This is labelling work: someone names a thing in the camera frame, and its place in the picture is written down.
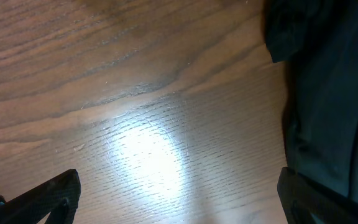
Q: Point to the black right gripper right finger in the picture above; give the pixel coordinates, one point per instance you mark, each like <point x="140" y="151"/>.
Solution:
<point x="306" y="201"/>

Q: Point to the black garment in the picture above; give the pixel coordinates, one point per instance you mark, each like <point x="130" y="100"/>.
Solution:
<point x="319" y="41"/>

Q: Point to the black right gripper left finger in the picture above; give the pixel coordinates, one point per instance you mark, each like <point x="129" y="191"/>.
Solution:
<point x="56" y="200"/>

